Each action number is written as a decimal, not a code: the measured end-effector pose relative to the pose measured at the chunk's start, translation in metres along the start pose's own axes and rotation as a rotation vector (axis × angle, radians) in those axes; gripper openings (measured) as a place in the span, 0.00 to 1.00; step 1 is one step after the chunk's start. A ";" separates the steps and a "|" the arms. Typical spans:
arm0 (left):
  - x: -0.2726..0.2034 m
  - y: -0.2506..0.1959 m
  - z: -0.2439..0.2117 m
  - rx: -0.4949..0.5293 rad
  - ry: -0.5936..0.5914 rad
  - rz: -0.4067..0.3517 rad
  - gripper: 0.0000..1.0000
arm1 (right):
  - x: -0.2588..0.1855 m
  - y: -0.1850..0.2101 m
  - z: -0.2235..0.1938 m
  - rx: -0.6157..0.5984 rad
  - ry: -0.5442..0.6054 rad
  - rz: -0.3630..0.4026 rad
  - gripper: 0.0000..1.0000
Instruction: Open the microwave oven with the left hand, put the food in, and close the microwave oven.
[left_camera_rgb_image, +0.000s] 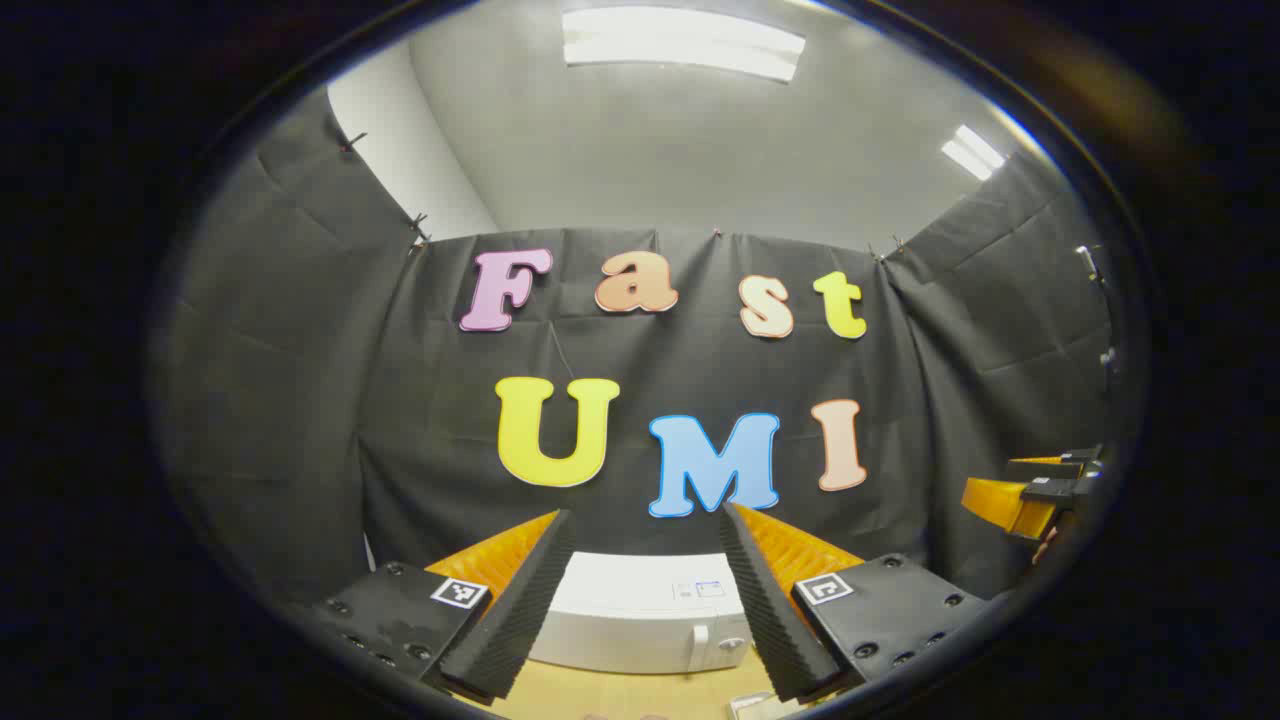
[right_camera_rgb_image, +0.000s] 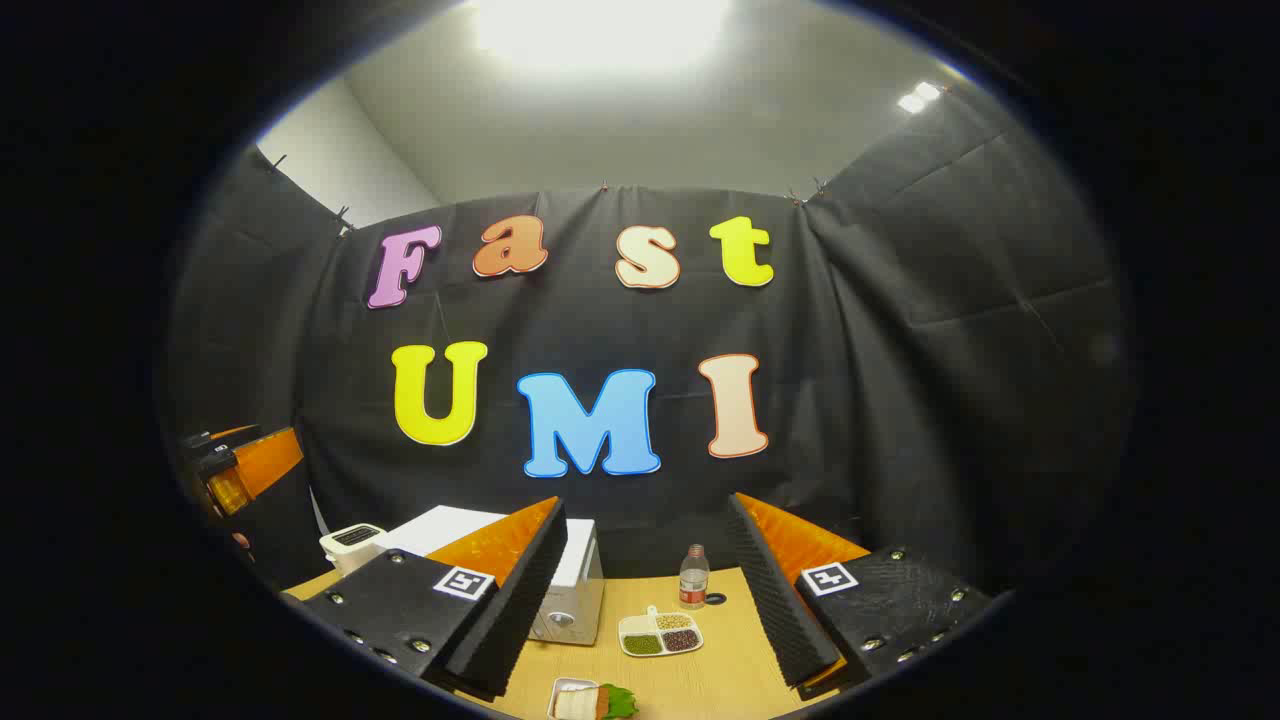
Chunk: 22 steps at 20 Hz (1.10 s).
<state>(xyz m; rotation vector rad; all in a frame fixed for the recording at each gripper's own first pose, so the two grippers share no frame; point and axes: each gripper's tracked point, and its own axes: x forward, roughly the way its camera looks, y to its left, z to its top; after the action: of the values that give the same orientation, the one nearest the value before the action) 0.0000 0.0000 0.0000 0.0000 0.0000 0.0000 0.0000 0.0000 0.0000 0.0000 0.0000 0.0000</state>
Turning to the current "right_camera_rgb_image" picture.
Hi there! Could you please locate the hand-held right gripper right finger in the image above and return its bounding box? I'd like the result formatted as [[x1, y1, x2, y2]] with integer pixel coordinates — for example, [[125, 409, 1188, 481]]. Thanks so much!
[[727, 492, 996, 701]]

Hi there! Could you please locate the large ceiling light panel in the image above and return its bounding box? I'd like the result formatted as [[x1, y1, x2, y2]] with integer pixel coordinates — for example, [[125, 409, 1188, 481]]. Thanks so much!
[[473, 0, 734, 73]]

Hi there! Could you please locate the white toaster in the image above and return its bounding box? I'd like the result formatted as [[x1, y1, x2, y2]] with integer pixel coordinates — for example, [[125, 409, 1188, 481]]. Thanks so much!
[[319, 523, 387, 579]]

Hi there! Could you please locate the black backdrop cloth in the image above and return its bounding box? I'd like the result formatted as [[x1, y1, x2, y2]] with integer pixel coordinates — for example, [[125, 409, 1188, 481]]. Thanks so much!
[[160, 85, 1136, 601]]

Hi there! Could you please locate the white divided dish of beans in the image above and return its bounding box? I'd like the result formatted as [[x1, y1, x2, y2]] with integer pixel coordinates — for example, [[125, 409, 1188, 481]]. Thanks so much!
[[618, 605, 704, 659]]

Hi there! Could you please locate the sandwich with lettuce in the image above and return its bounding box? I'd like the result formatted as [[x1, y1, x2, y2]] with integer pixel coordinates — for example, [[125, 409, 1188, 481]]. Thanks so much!
[[554, 684, 641, 720]]

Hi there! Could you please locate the white microwave oven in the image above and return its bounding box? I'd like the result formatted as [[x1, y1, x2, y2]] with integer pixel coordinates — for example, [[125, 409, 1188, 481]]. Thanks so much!
[[375, 505, 606, 647]]

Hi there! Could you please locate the clear plastic bottle red label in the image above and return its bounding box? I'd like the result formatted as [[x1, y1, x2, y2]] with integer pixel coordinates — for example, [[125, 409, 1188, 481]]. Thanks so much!
[[679, 544, 711, 611]]

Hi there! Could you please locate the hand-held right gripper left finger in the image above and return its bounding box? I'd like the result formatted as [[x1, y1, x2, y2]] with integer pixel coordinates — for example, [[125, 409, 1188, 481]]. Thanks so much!
[[283, 497, 569, 701]]

